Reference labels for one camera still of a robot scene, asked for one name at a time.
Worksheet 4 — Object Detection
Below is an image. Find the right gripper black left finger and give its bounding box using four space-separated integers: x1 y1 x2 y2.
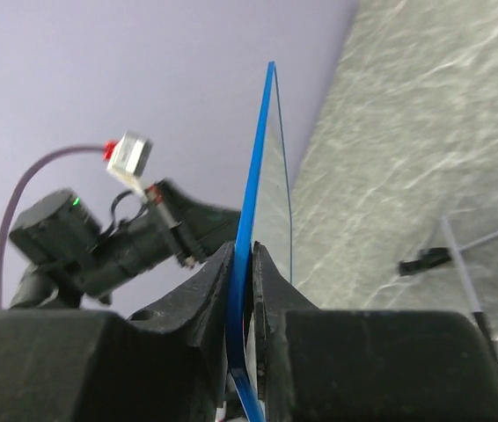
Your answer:
128 242 234 396

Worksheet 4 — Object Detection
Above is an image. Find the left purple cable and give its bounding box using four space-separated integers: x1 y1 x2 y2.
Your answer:
0 144 109 309

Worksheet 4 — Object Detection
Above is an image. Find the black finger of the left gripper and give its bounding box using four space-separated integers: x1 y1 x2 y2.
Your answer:
157 178 240 259

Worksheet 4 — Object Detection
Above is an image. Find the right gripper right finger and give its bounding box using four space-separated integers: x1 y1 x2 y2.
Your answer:
252 242 319 401

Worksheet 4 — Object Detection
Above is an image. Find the blue framed whiteboard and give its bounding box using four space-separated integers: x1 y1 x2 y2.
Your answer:
225 62 292 421

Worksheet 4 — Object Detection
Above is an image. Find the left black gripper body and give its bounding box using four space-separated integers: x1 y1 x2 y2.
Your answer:
9 186 196 303

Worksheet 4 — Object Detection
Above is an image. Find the metal wire whiteboard stand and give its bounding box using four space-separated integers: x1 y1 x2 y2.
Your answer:
397 215 498 367

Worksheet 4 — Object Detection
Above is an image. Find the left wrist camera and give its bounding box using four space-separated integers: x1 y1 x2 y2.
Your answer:
104 132 153 195

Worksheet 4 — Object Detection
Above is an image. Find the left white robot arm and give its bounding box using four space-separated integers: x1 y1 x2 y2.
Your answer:
9 179 240 309

